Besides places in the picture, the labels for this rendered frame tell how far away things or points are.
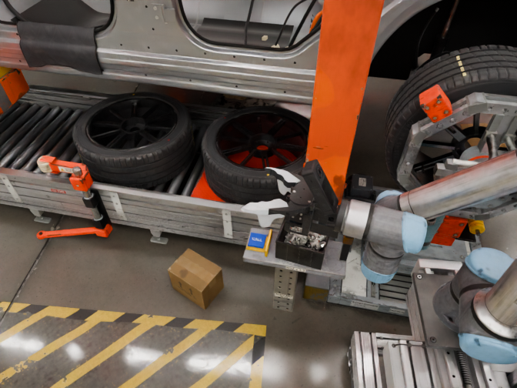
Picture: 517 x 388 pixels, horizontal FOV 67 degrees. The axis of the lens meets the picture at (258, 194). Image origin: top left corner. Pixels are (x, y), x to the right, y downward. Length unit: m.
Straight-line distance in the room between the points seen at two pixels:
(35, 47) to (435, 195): 2.07
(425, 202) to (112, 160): 1.63
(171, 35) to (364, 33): 1.05
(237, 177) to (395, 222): 1.24
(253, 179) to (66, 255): 1.17
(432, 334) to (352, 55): 0.81
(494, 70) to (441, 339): 0.88
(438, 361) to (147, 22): 1.76
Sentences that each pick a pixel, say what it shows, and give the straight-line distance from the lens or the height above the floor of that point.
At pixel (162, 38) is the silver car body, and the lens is 2.05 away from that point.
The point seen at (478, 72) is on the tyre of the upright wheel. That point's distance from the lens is 1.55.
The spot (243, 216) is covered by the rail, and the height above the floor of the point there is 0.35.
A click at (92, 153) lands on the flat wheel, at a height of 0.50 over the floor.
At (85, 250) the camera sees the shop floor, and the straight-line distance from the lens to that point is 2.45.
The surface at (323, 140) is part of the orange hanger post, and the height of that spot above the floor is 0.94.
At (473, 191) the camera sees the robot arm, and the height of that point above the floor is 1.28.
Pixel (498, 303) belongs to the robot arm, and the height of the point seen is 1.11.
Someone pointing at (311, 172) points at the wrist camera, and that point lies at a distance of 0.74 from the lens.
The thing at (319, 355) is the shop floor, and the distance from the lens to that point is 1.98.
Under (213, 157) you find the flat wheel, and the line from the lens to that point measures 2.03.
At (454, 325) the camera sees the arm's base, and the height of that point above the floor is 0.84.
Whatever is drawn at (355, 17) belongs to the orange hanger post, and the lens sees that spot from 1.22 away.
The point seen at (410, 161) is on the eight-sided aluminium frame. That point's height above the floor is 0.84.
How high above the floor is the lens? 1.82
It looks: 46 degrees down
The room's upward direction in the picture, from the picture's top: straight up
